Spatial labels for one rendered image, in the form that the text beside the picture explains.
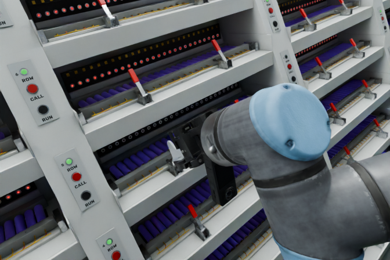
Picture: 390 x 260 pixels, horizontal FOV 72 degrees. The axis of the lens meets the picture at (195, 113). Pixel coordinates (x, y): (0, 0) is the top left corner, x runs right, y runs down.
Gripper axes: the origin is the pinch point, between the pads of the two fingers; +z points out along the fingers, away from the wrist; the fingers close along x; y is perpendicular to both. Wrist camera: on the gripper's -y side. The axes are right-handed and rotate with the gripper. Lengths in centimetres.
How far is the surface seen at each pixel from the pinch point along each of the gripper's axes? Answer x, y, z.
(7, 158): 29.6, 16.9, 5.3
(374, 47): -112, -3, 7
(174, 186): 2.6, -5.3, 5.3
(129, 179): 10.5, 1.2, 9.5
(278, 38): -49, 17, 1
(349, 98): -88, -17, 14
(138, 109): 3.2, 14.6, 1.4
